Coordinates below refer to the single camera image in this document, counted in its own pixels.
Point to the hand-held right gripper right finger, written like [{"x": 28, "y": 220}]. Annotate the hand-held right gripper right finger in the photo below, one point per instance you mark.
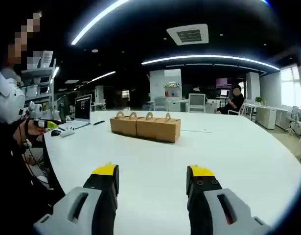
[{"x": 214, "y": 210}]

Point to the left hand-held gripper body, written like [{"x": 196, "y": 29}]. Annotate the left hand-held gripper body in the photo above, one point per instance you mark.
[{"x": 36, "y": 110}]

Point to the ceiling air vent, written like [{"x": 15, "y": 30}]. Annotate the ceiling air vent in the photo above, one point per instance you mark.
[{"x": 188, "y": 34}]

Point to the shelf light bar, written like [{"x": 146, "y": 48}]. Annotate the shelf light bar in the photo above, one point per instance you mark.
[{"x": 55, "y": 72}]

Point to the straight ceiling light strip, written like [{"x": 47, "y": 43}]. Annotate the straight ceiling light strip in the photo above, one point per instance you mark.
[{"x": 103, "y": 76}]

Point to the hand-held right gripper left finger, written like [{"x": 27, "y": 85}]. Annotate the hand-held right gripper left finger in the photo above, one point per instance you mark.
[{"x": 91, "y": 208}]

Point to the white office desk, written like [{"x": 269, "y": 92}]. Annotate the white office desk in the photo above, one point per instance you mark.
[{"x": 267, "y": 115}]

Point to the black computer mouse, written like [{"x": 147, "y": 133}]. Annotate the black computer mouse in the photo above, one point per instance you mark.
[{"x": 56, "y": 133}]

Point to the person's left hand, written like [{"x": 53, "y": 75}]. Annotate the person's left hand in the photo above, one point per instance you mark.
[{"x": 32, "y": 131}]

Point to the small potted plant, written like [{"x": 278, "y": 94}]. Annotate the small potted plant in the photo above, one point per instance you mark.
[{"x": 258, "y": 99}]

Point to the white display partition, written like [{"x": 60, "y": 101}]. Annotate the white display partition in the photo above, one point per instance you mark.
[{"x": 157, "y": 83}]

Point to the silver laptop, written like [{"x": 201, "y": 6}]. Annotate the silver laptop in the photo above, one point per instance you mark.
[{"x": 83, "y": 107}]

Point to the black bottle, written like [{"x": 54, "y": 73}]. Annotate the black bottle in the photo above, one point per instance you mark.
[{"x": 62, "y": 112}]

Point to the white storage bin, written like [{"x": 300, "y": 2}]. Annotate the white storage bin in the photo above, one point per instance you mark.
[{"x": 47, "y": 58}]

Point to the curved ceiling light strip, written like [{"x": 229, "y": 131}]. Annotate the curved ceiling light strip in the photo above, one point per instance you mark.
[
  {"x": 96, "y": 20},
  {"x": 209, "y": 57}
]

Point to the bright window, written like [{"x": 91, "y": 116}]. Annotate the bright window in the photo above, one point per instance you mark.
[{"x": 291, "y": 88}]

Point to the purple wall screen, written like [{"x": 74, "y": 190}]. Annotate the purple wall screen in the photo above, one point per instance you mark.
[{"x": 223, "y": 82}]

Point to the person's black shirt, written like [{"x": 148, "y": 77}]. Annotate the person's black shirt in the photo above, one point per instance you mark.
[{"x": 13, "y": 176}]

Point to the white mesh office chair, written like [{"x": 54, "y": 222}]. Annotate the white mesh office chair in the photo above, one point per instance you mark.
[
  {"x": 196, "y": 101},
  {"x": 160, "y": 102}
]

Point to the brown paper box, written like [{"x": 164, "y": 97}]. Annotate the brown paper box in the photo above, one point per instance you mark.
[
  {"x": 130, "y": 127},
  {"x": 169, "y": 132},
  {"x": 116, "y": 124},
  {"x": 147, "y": 129}
]

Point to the grey metal shelf rack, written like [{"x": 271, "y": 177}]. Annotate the grey metal shelf rack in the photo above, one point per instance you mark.
[{"x": 52, "y": 93}]

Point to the white game controller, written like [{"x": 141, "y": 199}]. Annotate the white game controller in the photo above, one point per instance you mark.
[{"x": 67, "y": 132}]

